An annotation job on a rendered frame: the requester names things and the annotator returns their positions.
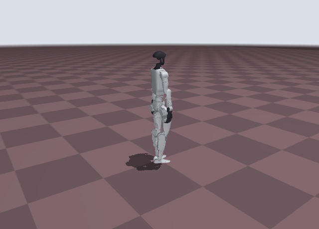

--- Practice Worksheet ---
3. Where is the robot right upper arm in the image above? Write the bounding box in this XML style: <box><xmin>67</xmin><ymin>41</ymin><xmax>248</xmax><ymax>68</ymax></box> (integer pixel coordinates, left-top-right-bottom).
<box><xmin>160</xmin><ymin>71</ymin><xmax>168</xmax><ymax>95</ymax></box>

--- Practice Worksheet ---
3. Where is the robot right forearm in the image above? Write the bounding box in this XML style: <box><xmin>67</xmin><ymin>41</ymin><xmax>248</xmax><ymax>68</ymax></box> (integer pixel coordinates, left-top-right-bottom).
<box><xmin>165</xmin><ymin>89</ymin><xmax>172</xmax><ymax>111</ymax></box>

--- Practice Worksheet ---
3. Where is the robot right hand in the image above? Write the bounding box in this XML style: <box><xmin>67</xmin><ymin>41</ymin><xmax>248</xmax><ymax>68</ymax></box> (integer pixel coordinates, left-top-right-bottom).
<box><xmin>164</xmin><ymin>107</ymin><xmax>172</xmax><ymax>123</ymax></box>

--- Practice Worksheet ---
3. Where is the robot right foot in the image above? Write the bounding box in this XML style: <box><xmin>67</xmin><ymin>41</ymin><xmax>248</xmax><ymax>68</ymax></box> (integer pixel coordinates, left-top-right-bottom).
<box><xmin>154</xmin><ymin>158</ymin><xmax>170</xmax><ymax>163</ymax></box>

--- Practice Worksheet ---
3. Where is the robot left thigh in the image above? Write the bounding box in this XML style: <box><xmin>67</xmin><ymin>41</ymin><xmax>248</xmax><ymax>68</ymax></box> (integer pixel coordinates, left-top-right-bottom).
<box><xmin>150</xmin><ymin>104</ymin><xmax>162</xmax><ymax>136</ymax></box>

